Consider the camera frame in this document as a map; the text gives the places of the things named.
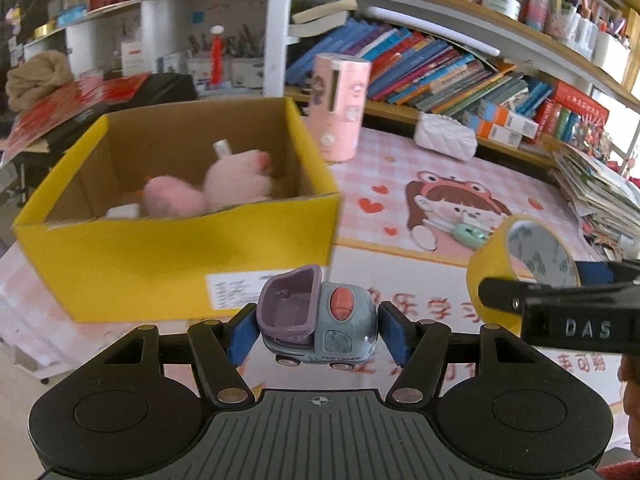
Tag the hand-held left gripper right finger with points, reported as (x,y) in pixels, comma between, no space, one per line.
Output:
(395,332)

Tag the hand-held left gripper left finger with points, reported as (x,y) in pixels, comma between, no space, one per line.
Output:
(245,335)

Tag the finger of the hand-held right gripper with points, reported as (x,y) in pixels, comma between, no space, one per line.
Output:
(502,295)
(595,272)

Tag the yellow tape roll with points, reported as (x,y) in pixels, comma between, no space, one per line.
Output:
(487,265)

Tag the grey purple toy truck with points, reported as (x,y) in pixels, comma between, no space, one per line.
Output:
(320,320)

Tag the yellow cardboard box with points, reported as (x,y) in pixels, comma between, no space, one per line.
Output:
(150,260)

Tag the large pink plush toy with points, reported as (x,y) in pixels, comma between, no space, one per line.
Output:
(235,180)

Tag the small pink plush duck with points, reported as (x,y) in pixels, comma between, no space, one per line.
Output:
(170,197)

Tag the white plastic bottle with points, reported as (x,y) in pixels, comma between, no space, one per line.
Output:
(223,150)

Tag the person's right hand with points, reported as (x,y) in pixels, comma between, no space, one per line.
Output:
(631,390)

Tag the stack of papers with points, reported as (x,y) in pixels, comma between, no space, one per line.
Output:
(595,185)

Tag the pink printed tablecloth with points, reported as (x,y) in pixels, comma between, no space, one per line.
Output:
(390,210)

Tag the white quilted bag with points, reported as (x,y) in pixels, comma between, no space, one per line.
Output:
(445,137)

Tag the stack of orange blue boxes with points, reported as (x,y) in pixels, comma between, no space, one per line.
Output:
(500,122)

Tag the small white box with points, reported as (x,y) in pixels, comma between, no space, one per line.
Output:
(122,211)

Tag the pink thermos bottle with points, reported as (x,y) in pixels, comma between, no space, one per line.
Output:
(340,105)

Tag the row of white pen cups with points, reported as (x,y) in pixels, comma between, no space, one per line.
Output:
(585,25)

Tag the black case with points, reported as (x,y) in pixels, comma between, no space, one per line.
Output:
(170,90)

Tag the white pen holder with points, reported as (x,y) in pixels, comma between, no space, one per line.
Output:
(200,75)
(247,74)

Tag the red white toy pen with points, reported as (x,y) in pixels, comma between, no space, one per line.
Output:
(216,55)

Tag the white round tub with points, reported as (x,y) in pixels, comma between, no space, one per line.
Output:
(501,6)

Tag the pile of red packets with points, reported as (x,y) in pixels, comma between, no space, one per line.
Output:
(60,105)

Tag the white red label box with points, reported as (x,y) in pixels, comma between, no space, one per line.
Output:
(133,57)

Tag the white bookshelf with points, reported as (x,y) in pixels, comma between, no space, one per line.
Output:
(280,25)

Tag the thick beige book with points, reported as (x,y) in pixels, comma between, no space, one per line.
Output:
(325,15)

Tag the beige bundled cloth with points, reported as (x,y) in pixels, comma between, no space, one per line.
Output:
(35,80)

